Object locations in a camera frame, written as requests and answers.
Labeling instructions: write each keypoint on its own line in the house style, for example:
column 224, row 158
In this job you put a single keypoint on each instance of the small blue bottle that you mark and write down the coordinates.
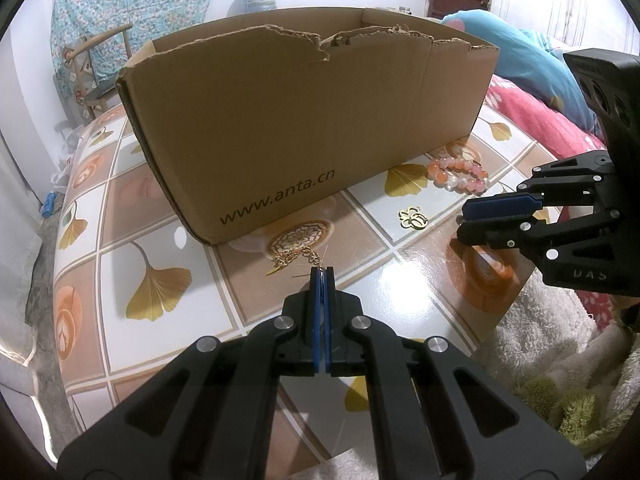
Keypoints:
column 48, row 205

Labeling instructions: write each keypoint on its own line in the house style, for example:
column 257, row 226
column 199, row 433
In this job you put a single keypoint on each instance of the red floral blanket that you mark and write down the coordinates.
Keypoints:
column 540, row 115

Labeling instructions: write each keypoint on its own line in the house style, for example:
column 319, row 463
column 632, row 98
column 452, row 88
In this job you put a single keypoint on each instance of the ginkgo leaf print tablecloth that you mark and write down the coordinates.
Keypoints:
column 425, row 285

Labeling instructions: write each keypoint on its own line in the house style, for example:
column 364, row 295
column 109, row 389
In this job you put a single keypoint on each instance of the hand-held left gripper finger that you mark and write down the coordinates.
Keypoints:
column 315, row 310
column 327, row 310

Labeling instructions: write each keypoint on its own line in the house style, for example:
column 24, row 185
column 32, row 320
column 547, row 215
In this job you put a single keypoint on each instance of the gold flower pendant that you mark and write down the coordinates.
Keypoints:
column 407, row 217

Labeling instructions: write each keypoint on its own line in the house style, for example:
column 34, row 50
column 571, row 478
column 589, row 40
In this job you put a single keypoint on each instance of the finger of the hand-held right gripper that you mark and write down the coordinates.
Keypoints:
column 500, row 206
column 490, row 232

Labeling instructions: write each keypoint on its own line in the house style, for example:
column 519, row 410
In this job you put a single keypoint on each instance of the white fluffy blanket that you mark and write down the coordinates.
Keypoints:
column 550, row 350

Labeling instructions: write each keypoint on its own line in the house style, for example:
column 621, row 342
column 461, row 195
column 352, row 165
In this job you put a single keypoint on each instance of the blue plush pillow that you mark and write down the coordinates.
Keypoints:
column 500, row 40

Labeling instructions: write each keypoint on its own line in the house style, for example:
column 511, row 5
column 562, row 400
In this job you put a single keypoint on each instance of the brown cardboard box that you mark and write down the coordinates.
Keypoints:
column 300, row 135

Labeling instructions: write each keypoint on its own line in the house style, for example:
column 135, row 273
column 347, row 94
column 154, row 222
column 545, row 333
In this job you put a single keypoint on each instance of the wooden chair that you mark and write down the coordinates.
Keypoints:
column 75, row 52

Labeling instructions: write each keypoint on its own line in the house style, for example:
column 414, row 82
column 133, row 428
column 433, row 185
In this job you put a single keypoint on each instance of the blue floral hanging cloth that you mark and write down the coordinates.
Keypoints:
column 125, row 0

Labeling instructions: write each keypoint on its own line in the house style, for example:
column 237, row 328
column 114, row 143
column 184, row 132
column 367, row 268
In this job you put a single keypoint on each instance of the white plastic bag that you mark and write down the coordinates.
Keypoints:
column 67, row 160

